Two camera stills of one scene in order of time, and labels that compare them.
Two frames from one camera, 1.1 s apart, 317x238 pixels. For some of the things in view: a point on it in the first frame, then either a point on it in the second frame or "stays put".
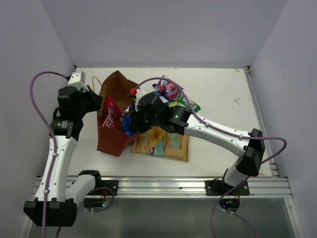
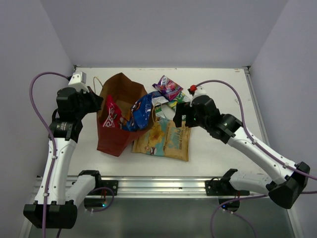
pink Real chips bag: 113,114 stays put
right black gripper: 136,124 -> 183,108
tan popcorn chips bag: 157,142 stays put
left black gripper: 96,99 stays put
